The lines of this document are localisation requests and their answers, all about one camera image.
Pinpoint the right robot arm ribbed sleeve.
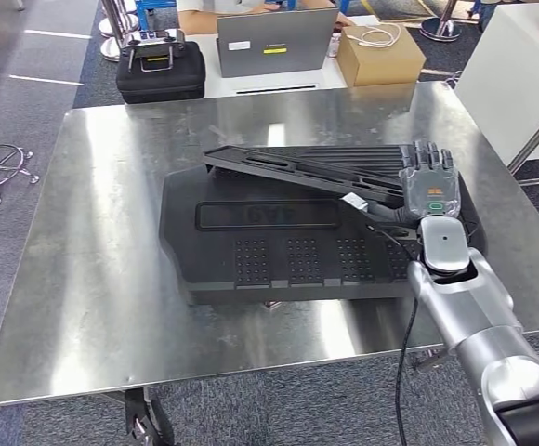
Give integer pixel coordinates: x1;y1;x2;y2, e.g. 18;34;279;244
406;215;539;446

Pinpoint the dark grey flat case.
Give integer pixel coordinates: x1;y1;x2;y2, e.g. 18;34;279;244
215;7;340;79

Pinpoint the black carry case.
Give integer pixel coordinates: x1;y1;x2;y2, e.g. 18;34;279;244
115;29;207;105

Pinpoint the large black plastic car panel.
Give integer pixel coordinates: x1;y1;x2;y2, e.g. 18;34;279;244
203;144;419;209

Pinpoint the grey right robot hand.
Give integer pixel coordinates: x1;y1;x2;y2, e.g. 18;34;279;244
399;139;462;223

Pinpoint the chrome stanchion post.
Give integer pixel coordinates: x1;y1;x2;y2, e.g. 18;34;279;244
98;0;140;38
419;0;461;43
100;0;134;63

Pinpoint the black plastic grille panel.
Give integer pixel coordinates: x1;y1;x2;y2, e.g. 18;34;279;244
159;144;488;306

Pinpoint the dark robot body part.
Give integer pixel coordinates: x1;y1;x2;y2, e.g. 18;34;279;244
123;387;176;446

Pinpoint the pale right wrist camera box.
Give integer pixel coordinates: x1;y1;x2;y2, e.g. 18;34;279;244
341;192;369;215

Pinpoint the coiled white cable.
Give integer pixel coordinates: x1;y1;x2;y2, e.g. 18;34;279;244
346;21;403;49

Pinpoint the white table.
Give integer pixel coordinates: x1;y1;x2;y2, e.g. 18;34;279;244
176;15;382;99

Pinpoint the white desk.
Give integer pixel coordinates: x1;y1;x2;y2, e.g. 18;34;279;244
454;0;539;167

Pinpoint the brown cardboard box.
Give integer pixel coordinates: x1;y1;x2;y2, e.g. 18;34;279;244
336;23;427;88

